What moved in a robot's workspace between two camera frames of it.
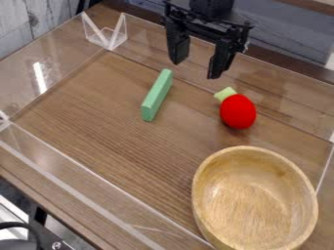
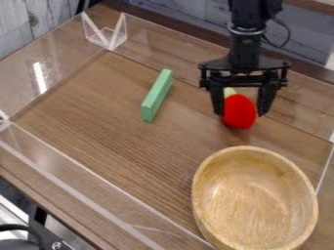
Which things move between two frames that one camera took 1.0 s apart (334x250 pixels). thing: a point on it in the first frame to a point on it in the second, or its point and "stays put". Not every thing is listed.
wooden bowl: (252, 201) stays put
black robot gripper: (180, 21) to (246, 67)
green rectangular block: (156, 95) stays put
